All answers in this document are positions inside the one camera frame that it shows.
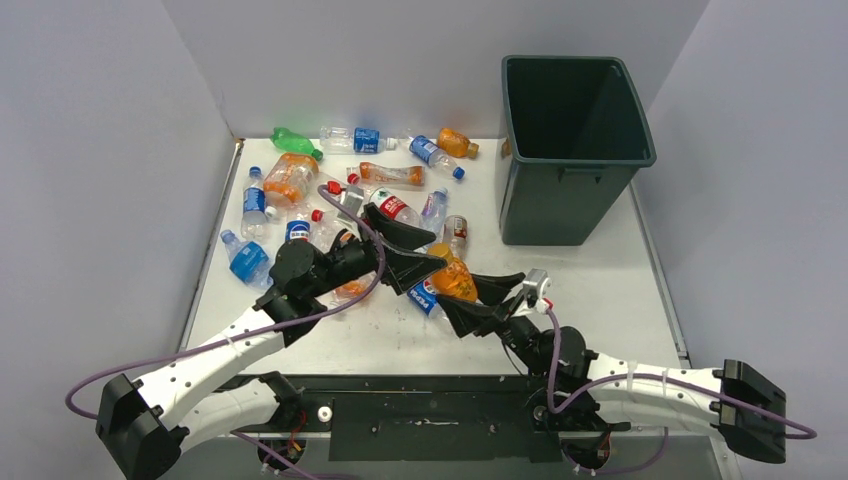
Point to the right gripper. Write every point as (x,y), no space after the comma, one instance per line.
(482,315)

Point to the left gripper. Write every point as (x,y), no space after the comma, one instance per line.
(398,235)

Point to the orange juice bottle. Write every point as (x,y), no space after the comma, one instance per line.
(456,144)
(452,275)

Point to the Pepsi bottle blue label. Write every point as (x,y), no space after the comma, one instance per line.
(423,295)

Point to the clear bottle red cap label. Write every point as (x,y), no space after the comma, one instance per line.
(455,233)

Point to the crushed orange label bottle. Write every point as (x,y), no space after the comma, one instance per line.
(354,288)

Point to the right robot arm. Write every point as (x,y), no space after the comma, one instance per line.
(734,403)

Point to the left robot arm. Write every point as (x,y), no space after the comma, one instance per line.
(146,424)

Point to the dark green plastic bin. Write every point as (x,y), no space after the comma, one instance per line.
(574,135)

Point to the Nongfu bottle red white label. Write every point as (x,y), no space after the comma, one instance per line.
(386,200)

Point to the small clear water bottle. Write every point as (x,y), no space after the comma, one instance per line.
(434,212)

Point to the flattened orange label bottle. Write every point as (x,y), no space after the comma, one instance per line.
(371,173)

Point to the large Pepsi bottle blue cap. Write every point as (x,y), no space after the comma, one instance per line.
(305,223)

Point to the blue label bottle blue cap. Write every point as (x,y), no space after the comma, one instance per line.
(438,160)

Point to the clear bottle blue label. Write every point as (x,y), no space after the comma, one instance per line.
(358,140)

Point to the large orange label bottle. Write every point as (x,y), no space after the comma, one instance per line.
(290,180)

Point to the slim blue label bottle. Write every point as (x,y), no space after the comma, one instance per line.
(254,222)

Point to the blue label bottle left edge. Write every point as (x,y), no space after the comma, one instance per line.
(248,261)

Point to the green plastic bottle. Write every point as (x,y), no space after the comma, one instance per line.
(288,141)

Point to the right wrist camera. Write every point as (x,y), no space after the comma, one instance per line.
(535,287)

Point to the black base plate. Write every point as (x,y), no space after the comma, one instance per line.
(433,418)

